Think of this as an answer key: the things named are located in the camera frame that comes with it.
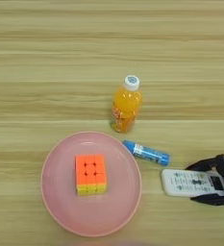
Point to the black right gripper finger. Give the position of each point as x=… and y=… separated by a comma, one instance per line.
x=204, y=164
x=219, y=200

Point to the white remote control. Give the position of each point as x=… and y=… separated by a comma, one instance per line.
x=187, y=183

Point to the blue glue stick tube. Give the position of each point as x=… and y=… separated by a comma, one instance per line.
x=147, y=152

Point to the orange juice bottle white cap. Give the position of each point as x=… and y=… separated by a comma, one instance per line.
x=126, y=107

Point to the orange and yellow puzzle cube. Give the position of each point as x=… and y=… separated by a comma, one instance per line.
x=90, y=173

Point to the pink round plate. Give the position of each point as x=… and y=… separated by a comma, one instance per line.
x=62, y=205

